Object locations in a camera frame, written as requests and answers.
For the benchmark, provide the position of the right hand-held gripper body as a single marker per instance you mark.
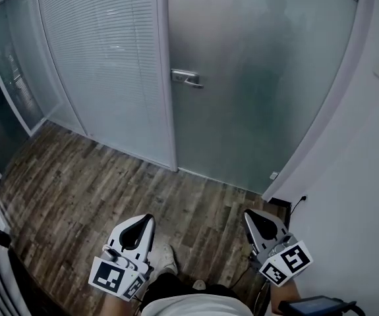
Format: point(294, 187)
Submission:
point(288, 260)

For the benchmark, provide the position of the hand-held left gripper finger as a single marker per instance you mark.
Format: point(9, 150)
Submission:
point(148, 239)
point(123, 227)

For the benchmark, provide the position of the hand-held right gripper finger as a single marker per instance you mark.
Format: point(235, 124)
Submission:
point(271, 219)
point(252, 234)

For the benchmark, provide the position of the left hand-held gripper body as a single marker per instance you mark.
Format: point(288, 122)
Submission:
point(110, 273)

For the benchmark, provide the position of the frosted glass door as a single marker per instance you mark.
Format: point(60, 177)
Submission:
point(242, 44)

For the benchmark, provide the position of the person's right forearm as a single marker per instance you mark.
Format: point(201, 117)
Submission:
point(284, 296)

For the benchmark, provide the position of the person's left forearm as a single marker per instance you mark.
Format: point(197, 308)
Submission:
point(123, 306)

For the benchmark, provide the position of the metal door floor clamp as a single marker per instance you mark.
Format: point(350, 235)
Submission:
point(274, 175)

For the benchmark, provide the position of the person's white left shoe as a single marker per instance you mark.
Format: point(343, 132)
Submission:
point(168, 258)

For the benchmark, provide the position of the person's white shoe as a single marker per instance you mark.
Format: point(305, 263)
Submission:
point(199, 284)
point(168, 258)

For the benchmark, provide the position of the black tablet device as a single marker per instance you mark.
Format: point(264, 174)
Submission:
point(314, 306)

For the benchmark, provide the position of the person's black shorts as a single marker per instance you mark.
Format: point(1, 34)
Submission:
point(176, 285)

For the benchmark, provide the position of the person's white right shoe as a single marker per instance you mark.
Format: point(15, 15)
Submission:
point(199, 284)

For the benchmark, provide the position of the person's white shirt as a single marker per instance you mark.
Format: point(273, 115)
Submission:
point(195, 306)

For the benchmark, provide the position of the glass partition with white blinds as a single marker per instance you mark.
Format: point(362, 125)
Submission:
point(110, 61)

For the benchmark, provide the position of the narrow glass partition panel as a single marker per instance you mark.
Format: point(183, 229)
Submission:
point(14, 61)

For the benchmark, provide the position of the white door frame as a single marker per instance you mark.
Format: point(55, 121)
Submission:
point(327, 110)

